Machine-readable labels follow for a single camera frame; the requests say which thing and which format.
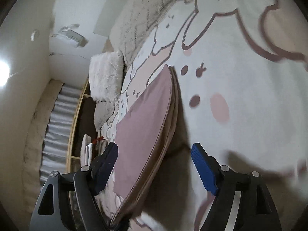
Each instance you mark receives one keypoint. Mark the pink garment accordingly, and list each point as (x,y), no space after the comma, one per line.
(144,130)

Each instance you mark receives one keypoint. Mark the fluffy white cushion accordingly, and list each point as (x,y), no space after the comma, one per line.
(105,74)

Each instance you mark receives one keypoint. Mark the stack of folded clothes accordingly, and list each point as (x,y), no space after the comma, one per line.
(86,149)

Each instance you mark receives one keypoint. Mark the ceiling lamp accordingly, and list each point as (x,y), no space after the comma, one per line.
(3,73)

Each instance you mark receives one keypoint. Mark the bear printed blanket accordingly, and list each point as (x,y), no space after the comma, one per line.
(240,77)

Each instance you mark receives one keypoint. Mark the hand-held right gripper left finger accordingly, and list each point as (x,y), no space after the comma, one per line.
(107,168)

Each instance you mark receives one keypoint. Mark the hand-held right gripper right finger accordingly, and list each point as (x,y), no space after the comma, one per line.
(204,168)

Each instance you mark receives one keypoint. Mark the beige curtain valance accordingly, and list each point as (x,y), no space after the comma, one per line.
(36,137)

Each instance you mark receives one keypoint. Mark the wooden bedside shelf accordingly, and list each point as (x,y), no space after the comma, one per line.
(72,130)

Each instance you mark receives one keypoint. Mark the beige quilted pillow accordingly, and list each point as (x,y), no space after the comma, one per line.
(144,16)

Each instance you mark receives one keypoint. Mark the grey curtain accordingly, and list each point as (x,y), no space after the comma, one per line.
(57,125)

